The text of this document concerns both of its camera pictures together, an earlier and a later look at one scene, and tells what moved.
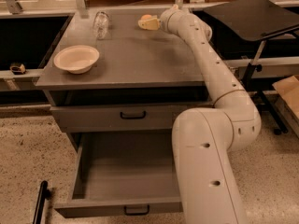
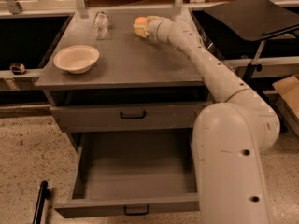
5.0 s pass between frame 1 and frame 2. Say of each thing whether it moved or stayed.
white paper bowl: stayed
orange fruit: moved
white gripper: moved
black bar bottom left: stayed
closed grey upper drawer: stayed
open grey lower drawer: stayed
